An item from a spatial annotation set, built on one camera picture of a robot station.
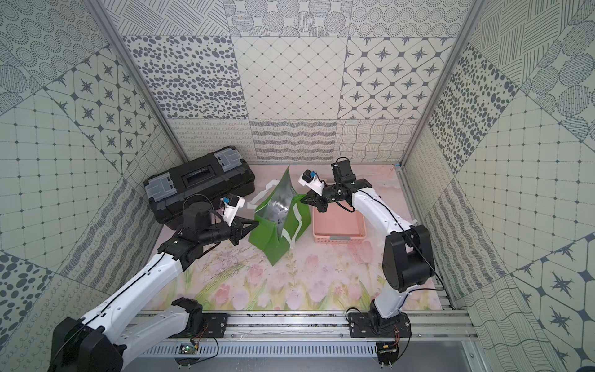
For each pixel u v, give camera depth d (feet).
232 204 2.21
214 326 2.41
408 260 1.50
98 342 1.24
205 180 3.03
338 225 3.20
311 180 2.36
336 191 2.14
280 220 3.14
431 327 2.48
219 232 2.18
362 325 2.41
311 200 2.51
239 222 2.27
